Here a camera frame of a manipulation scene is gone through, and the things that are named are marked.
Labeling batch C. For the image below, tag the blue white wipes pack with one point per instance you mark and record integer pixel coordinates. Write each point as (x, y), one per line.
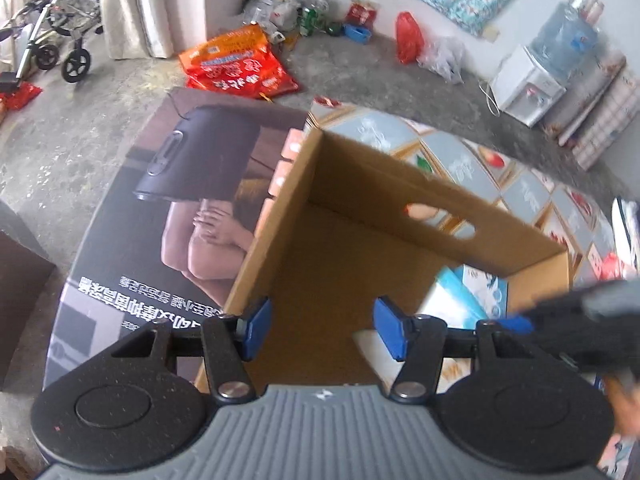
(442, 302)

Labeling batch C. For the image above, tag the dark printed poster board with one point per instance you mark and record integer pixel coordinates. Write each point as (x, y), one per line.
(125, 240)

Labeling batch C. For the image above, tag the clear plastic bag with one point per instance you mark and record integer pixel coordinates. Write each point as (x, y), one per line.
(442, 57)

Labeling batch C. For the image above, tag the folding wheelchair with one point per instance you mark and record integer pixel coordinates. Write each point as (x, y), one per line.
(75, 65)

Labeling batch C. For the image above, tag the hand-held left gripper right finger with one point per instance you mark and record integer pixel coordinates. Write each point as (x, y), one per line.
(390, 327)

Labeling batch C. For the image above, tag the dark brown box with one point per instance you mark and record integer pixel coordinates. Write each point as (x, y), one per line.
(20, 285)

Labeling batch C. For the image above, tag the red packet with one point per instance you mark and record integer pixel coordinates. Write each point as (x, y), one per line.
(611, 266)

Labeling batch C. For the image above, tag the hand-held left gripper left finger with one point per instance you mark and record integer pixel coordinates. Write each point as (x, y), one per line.
(257, 327)

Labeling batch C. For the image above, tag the blue water bottle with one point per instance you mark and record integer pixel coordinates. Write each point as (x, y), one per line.
(565, 35)

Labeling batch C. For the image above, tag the white water dispenser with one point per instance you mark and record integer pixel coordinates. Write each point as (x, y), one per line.
(520, 85)

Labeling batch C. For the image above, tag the small blue box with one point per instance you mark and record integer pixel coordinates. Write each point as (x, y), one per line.
(359, 33)

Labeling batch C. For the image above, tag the brown cardboard box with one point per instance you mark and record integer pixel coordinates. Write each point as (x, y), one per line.
(340, 260)

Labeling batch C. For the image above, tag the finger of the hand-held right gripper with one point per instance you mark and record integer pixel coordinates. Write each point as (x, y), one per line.
(565, 325)

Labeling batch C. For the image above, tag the white plastic bag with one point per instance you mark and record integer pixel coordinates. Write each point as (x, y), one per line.
(280, 10)

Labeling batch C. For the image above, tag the green drink can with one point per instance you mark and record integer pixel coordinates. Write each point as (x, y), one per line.
(307, 20)

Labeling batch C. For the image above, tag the red plastic bag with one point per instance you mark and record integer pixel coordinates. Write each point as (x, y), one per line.
(409, 40)

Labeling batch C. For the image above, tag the pink white speckled cloth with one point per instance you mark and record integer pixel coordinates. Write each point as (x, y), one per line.
(610, 125)

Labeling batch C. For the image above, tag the white curtain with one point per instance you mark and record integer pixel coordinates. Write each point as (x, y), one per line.
(150, 5)

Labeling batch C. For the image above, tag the orange red printed bag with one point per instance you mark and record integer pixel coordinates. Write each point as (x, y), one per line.
(235, 65)

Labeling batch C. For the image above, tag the small red box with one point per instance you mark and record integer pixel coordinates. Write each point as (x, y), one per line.
(362, 12)

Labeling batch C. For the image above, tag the floral rolled mat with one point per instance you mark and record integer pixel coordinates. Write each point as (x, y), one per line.
(590, 90)

